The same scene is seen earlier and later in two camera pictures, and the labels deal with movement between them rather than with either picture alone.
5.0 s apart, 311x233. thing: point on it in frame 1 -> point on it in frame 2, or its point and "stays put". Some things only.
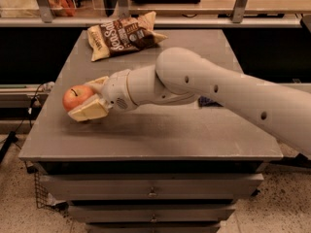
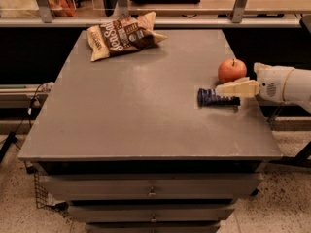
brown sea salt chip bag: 121,35 stays put
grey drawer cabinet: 171,167 stays put
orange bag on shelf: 60,4 stays put
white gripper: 116,89 -> 271,83
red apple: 76,95 -> 231,69
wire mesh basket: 42,198 stays put
